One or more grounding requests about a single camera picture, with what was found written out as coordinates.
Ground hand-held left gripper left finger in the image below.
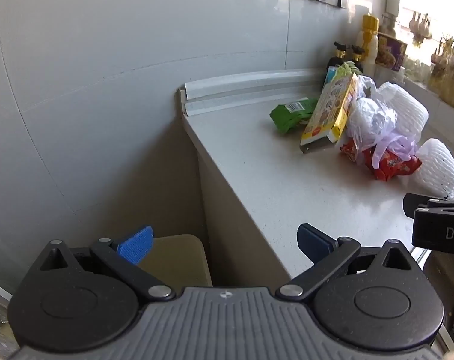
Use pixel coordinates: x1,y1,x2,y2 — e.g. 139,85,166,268
37,226,176,302

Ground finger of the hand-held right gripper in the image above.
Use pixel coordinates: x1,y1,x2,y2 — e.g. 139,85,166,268
403,193,454,212

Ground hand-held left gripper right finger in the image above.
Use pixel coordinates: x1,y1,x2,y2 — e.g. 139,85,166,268
275,223,417,302

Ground red snack packet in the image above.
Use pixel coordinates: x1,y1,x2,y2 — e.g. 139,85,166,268
340,139,423,184

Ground beige trash bin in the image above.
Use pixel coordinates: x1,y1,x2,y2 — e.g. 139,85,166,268
137,234,213,298

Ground purple plastic bag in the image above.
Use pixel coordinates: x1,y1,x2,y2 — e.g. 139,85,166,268
371,127,419,170

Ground white foam fruit net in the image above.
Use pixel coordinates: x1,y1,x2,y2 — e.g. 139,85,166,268
414,139,454,200
377,82,430,142

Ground steel sink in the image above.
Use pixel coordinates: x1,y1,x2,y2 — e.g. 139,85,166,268
412,249,454,353

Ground white crumpled plastic bag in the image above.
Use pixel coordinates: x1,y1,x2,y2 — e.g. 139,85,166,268
346,76,399,148

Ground yellow cardboard box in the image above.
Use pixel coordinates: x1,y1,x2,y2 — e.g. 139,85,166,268
300,72,359,155

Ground green snack packet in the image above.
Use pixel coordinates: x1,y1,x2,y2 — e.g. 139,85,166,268
269,97,319,135

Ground purple instant noodle cup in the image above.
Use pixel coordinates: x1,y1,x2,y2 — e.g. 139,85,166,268
375,33,409,72

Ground dark bottle with gold cap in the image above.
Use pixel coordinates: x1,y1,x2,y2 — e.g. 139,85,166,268
326,41,349,80
349,45,366,74

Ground white bottle with yellow cap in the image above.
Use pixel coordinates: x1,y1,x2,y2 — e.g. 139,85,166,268
356,14,380,65

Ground white backsplash trim strip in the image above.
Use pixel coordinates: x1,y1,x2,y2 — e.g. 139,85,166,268
178,68,325,115

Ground glass jar with metal clasp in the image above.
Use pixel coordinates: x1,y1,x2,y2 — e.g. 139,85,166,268
380,12,400,39

